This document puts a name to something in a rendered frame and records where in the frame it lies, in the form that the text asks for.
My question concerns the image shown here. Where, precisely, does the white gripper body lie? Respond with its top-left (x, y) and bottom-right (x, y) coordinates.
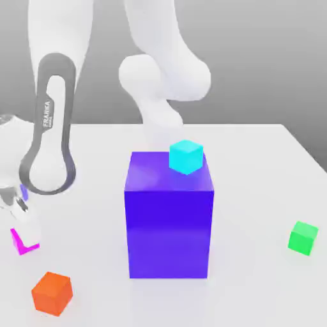
top-left (10, 207), bottom-right (42, 248)

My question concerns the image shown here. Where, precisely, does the small magenta cube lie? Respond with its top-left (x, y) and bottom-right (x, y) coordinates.
top-left (10, 227), bottom-right (41, 256)

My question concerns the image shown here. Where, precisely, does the small orange cube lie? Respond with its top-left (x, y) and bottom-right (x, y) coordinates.
top-left (31, 271), bottom-right (74, 317)

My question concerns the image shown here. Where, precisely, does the small cyan cube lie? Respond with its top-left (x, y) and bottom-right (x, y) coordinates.
top-left (169, 139), bottom-right (204, 176)

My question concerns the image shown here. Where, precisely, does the small green cube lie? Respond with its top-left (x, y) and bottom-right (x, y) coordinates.
top-left (287, 220), bottom-right (319, 257)

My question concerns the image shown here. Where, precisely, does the large purple box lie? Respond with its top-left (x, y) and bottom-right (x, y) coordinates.
top-left (124, 151), bottom-right (215, 280)

